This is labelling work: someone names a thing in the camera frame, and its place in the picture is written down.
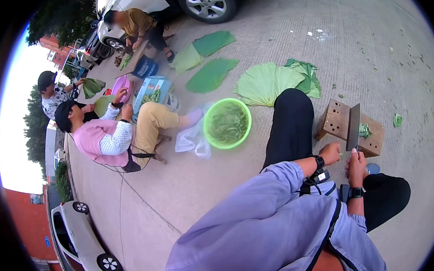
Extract person's left hand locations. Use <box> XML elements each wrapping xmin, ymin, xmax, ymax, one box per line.
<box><xmin>318</xmin><ymin>142</ymin><xmax>343</xmax><ymax>166</ymax></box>

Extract person's right hand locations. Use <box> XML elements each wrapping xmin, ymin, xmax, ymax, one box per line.
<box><xmin>344</xmin><ymin>148</ymin><xmax>370</xmax><ymax>189</ymax></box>

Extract person's left fingers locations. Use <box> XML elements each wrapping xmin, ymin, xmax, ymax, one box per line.
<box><xmin>331</xmin><ymin>143</ymin><xmax>343</xmax><ymax>163</ymax></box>

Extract dark steel cleaver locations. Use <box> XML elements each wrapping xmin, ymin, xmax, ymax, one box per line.
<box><xmin>344</xmin><ymin>103</ymin><xmax>364</xmax><ymax>155</ymax></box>

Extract black wrist band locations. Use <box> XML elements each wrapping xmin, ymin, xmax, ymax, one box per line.
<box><xmin>306</xmin><ymin>154</ymin><xmax>331</xmax><ymax>186</ymax></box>
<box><xmin>338</xmin><ymin>182</ymin><xmax>365</xmax><ymax>204</ymax></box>

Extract wooden chopping block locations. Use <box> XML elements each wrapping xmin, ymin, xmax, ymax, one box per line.
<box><xmin>313</xmin><ymin>97</ymin><xmax>386</xmax><ymax>161</ymax></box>

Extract person's legs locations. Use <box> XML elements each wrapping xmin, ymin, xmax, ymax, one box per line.
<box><xmin>257</xmin><ymin>82</ymin><xmax>414</xmax><ymax>238</ymax></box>

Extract crumpled green lotus leaf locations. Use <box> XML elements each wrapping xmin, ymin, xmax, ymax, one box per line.
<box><xmin>284</xmin><ymin>57</ymin><xmax>322</xmax><ymax>101</ymax></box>

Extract large pale green lotus leaf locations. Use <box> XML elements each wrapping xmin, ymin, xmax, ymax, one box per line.
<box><xmin>232</xmin><ymin>60</ymin><xmax>308</xmax><ymax>109</ymax></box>

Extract pile of chopped green pieces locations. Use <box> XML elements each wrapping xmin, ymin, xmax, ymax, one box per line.
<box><xmin>206</xmin><ymin>101</ymin><xmax>250</xmax><ymax>146</ymax></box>

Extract person's body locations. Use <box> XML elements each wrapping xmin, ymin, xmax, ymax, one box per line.
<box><xmin>160</xmin><ymin>156</ymin><xmax>388</xmax><ymax>271</ymax></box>

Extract green plastic basin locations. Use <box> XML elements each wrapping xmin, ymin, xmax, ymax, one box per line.
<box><xmin>201</xmin><ymin>97</ymin><xmax>254</xmax><ymax>151</ymax></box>

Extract white plastic bag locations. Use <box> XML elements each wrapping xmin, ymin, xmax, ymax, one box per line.
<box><xmin>172</xmin><ymin>102</ymin><xmax>219</xmax><ymax>162</ymax></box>

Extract dark green lotus leaf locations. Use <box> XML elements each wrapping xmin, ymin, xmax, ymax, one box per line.
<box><xmin>192</xmin><ymin>30</ymin><xmax>237</xmax><ymax>57</ymax></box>
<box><xmin>184</xmin><ymin>57</ymin><xmax>241</xmax><ymax>94</ymax></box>

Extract white bucket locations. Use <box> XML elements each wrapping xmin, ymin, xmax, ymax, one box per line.
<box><xmin>164</xmin><ymin>92</ymin><xmax>181</xmax><ymax>114</ymax></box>

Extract low wooden stool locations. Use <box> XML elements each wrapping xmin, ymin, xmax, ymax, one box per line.
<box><xmin>151</xmin><ymin>134</ymin><xmax>174</xmax><ymax>166</ymax></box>

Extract pale folded lotus leaf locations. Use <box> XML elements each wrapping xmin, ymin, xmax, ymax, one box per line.
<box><xmin>168</xmin><ymin>43</ymin><xmax>205</xmax><ymax>74</ymax></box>

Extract blue printed carton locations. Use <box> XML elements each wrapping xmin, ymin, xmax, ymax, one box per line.
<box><xmin>129</xmin><ymin>74</ymin><xmax>175</xmax><ymax>124</ymax></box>

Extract white suv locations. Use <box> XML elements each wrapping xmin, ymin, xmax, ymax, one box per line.
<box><xmin>95</xmin><ymin>0</ymin><xmax>270</xmax><ymax>52</ymax></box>

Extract blue plastic crate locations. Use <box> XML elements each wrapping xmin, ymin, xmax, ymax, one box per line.
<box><xmin>131</xmin><ymin>54</ymin><xmax>160</xmax><ymax>80</ymax></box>

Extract long wooden cutting board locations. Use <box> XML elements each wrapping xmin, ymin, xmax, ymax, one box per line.
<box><xmin>117</xmin><ymin>40</ymin><xmax>152</xmax><ymax>79</ymax></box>

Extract pink plastic basin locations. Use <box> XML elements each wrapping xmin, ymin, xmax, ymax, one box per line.
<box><xmin>110</xmin><ymin>74</ymin><xmax>135</xmax><ymax>105</ymax></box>

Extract pale round lotus leaf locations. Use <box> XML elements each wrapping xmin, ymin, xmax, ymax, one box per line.
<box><xmin>92</xmin><ymin>95</ymin><xmax>118</xmax><ymax>119</ymax></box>

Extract folded dark lotus leaf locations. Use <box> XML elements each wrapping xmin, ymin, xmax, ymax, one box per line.
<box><xmin>82</xmin><ymin>77</ymin><xmax>107</xmax><ymax>100</ymax></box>

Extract dark parked car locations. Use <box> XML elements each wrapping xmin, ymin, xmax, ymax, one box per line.
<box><xmin>76</xmin><ymin>19</ymin><xmax>115</xmax><ymax>71</ymax></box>

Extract white sedan car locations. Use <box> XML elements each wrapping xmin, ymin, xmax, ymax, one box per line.
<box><xmin>50</xmin><ymin>198</ymin><xmax>128</xmax><ymax>271</ymax></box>

